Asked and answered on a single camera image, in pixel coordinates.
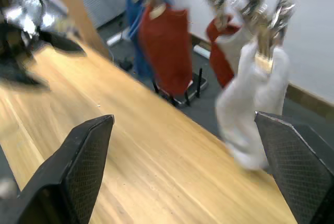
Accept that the red and white sock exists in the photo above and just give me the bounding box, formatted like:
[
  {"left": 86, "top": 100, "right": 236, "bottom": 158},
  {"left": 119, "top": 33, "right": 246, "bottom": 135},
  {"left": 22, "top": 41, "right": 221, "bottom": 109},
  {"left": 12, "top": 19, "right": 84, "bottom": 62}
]
[{"left": 206, "top": 16, "right": 253, "bottom": 89}]

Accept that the black hanger stand base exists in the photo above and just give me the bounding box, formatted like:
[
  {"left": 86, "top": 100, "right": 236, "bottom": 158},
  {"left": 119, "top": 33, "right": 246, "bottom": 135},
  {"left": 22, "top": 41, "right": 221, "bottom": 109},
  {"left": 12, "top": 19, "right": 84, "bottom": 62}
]
[{"left": 152, "top": 67, "right": 209, "bottom": 108}]

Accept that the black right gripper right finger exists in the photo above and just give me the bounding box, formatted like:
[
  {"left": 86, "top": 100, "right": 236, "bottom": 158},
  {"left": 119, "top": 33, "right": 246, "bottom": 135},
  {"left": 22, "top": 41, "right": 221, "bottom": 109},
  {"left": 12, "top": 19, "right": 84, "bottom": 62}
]
[{"left": 254, "top": 111, "right": 334, "bottom": 224}]

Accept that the white paper roll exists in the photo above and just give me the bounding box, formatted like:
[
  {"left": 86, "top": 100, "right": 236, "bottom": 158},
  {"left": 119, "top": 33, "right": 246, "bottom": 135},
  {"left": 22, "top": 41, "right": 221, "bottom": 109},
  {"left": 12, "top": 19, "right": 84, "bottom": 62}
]
[{"left": 193, "top": 44, "right": 211, "bottom": 60}]

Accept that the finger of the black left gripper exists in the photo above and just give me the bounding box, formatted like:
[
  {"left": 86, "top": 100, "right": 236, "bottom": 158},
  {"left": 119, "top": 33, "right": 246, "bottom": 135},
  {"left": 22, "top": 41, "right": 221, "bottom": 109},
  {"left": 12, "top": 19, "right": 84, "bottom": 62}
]
[
  {"left": 36, "top": 30, "right": 87, "bottom": 57},
  {"left": 0, "top": 61, "right": 51, "bottom": 93}
]

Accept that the blue sock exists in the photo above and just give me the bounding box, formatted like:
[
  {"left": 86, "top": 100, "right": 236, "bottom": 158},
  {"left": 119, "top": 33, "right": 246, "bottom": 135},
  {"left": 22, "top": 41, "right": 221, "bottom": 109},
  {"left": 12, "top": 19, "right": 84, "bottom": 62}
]
[{"left": 125, "top": 0, "right": 157, "bottom": 80}]

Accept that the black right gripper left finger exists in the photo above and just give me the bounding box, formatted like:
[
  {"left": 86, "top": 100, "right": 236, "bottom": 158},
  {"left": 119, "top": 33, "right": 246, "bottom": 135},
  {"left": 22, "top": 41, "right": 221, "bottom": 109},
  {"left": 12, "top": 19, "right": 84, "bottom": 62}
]
[{"left": 0, "top": 114, "right": 115, "bottom": 224}]

